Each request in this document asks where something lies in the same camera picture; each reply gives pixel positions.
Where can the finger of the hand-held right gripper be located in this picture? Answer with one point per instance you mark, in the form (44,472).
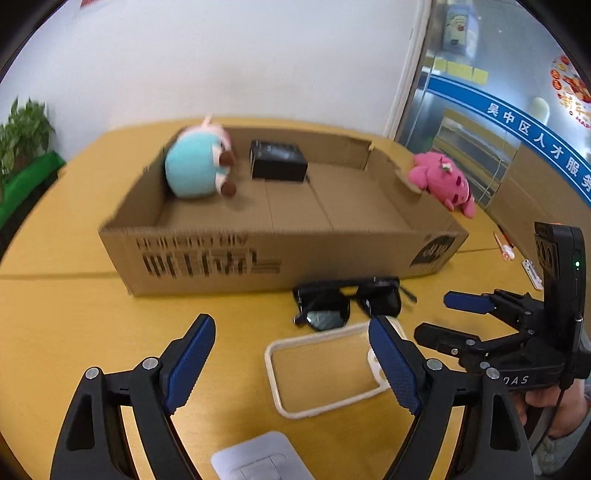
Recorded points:
(466,302)
(443,337)

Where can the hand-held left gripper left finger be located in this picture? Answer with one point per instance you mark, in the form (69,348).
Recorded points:
(191,364)

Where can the yellow sticky notes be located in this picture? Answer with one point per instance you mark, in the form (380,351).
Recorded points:
(461,70)

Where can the person's right forearm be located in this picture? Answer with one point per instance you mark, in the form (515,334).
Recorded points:
(563,454)

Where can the red door sticker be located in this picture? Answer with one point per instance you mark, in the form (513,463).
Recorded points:
(570,92)

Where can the brown cardboard box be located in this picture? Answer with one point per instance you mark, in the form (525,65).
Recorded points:
(207,263)

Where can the black rectangular box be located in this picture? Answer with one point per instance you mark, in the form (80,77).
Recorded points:
(277,166)

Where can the black sunglasses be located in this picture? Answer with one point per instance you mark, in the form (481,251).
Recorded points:
(323,300)

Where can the small white device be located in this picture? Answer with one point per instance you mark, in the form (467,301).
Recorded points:
(532,274)

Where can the clear phone case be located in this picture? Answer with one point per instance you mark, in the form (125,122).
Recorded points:
(272,369)

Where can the large potted green plant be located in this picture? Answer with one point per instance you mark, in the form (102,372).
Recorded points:
(27,129)

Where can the person's right hand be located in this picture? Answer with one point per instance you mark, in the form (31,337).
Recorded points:
(538,399)

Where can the white door frame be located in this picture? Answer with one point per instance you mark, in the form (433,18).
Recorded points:
(408,69)

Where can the pink and white pen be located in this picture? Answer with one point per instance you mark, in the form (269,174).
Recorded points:
(504,247)

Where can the red wall sticker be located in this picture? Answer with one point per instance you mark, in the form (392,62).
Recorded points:
(92,2)

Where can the teal and pink plush toy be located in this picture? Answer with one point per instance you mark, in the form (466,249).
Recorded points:
(189,170)

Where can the cartoon door poster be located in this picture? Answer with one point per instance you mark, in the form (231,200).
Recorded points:
(461,27)

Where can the blue door banner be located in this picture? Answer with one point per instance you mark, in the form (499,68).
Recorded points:
(508,117)

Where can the wooden desktop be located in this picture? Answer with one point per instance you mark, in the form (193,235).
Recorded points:
(69,323)

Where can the glass door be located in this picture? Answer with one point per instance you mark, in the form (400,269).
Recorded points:
(508,46)

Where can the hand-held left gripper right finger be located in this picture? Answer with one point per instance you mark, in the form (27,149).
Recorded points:
(395,364)

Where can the green planter box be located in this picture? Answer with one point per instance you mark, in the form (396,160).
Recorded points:
(32,180)

